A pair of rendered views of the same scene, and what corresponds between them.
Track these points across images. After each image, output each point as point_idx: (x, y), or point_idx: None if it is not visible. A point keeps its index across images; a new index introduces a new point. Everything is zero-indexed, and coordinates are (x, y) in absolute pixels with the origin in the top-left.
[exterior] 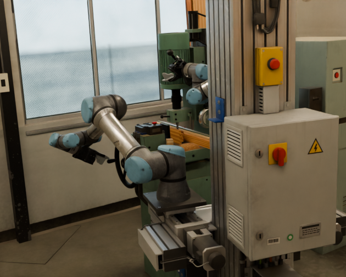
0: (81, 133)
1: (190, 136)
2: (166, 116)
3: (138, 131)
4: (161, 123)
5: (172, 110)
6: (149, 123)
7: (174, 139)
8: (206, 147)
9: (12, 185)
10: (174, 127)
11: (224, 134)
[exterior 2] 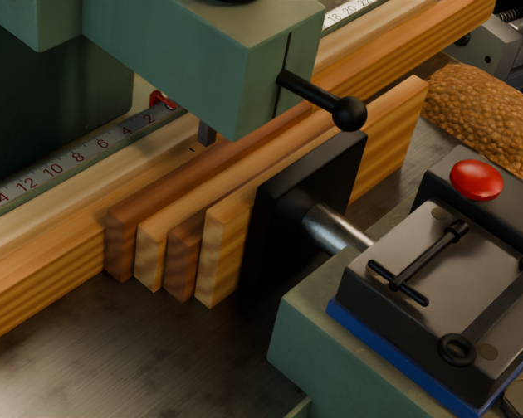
0: None
1: (350, 80)
2: (320, 88)
3: None
4: (283, 187)
5: (271, 10)
6: (439, 243)
7: (371, 175)
8: (451, 41)
9: None
10: (126, 165)
11: None
